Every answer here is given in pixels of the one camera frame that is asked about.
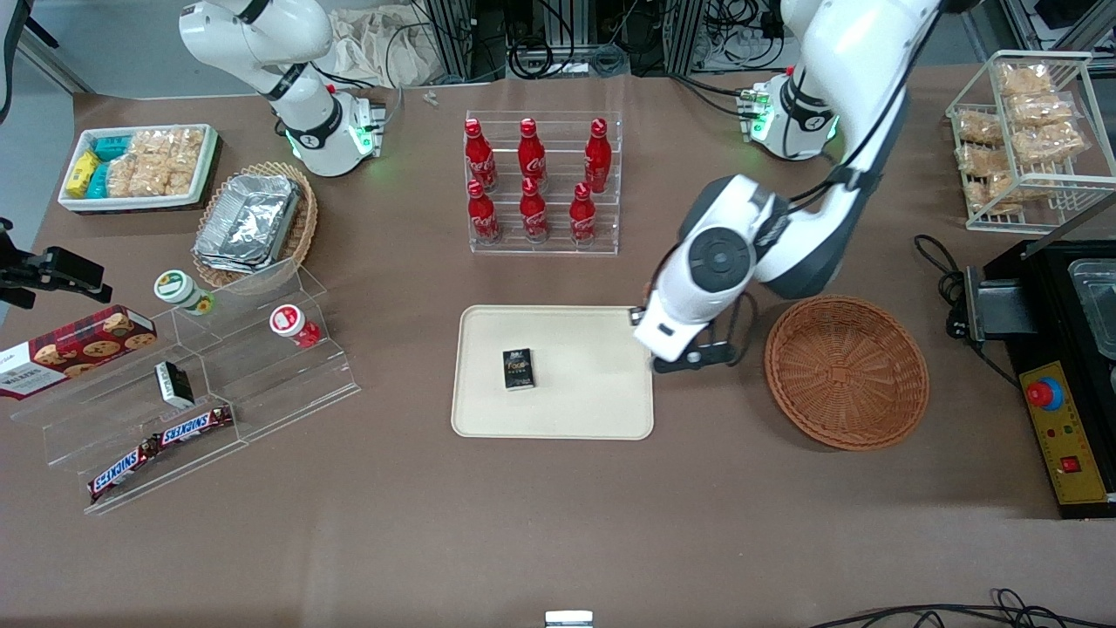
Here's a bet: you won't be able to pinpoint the brown round wicker basket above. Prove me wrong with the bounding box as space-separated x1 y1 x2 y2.
765 295 930 451

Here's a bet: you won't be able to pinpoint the clear plastic container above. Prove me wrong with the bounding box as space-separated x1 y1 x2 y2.
1067 257 1116 360

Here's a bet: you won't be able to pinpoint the green-lidded sunflower snack cup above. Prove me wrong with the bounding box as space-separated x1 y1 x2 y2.
154 270 216 317

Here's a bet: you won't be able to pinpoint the white wire rack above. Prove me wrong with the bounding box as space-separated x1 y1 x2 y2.
946 51 1116 234

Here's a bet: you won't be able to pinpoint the clear acrylic bottle rack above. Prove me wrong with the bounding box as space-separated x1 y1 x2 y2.
465 111 624 256

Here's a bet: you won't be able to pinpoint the beige cloth bags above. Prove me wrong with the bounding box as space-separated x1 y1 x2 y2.
330 5 456 89

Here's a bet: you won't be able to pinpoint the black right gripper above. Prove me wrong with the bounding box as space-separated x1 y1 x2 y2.
0 247 114 311

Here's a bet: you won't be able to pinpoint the black machine with yellow panel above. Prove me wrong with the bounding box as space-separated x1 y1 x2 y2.
963 240 1116 521

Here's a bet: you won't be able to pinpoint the cream plastic tray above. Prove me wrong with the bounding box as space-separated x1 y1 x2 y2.
451 304 655 440

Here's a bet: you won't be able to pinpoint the white plastic snack bin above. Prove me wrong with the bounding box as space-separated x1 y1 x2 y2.
58 124 219 214

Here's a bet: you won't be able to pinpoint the small black printed box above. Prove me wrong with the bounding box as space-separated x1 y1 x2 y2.
502 348 536 392

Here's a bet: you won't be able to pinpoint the light wicker basket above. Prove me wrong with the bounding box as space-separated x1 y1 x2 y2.
192 161 319 290

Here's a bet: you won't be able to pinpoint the small black white-edged box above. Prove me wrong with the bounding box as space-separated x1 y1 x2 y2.
155 361 196 409

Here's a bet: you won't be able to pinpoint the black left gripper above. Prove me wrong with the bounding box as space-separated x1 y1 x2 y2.
654 342 735 375

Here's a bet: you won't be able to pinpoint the Walkers red tartan cookie box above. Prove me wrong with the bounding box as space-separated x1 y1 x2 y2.
0 305 158 400

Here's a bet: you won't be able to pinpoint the aluminium frame rack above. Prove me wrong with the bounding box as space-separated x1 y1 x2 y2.
425 0 709 81

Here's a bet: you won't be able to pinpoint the yellow snack packet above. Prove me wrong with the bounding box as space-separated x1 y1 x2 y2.
65 150 102 198

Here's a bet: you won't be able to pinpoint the Snickers chocolate bar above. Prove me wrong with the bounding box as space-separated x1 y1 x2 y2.
87 439 163 503
160 405 235 447

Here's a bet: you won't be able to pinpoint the black coiled cables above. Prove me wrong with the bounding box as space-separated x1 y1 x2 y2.
508 35 630 81

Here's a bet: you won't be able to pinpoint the clear fried snack bag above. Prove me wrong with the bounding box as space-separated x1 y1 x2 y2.
1016 122 1087 166
956 109 1005 146
997 61 1056 97
956 144 1008 176
966 173 1023 215
1007 92 1075 128

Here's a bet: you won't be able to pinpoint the red-lidded snack cup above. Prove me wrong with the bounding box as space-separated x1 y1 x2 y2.
269 304 322 349

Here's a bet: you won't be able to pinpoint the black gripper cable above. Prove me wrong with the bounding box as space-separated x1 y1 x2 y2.
704 290 759 364

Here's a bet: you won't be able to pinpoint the black floor cables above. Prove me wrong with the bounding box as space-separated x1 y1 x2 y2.
809 588 1116 628

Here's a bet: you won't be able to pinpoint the clear acrylic stepped display stand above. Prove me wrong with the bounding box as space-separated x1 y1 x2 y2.
10 257 361 515

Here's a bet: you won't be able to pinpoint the black power cable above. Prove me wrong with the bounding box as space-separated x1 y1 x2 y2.
913 234 1023 390

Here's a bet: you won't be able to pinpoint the stacked aluminium foil trays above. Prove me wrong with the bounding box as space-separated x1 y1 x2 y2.
194 173 302 267

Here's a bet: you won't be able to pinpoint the red Coca-Cola bottle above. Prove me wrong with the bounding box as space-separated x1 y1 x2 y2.
464 119 498 193
583 118 613 195
466 180 500 245
568 181 598 246
519 178 550 243
517 118 548 186

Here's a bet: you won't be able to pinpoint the clear rice cracker bag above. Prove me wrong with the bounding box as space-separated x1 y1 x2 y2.
129 128 207 174
105 155 142 199
139 164 200 198

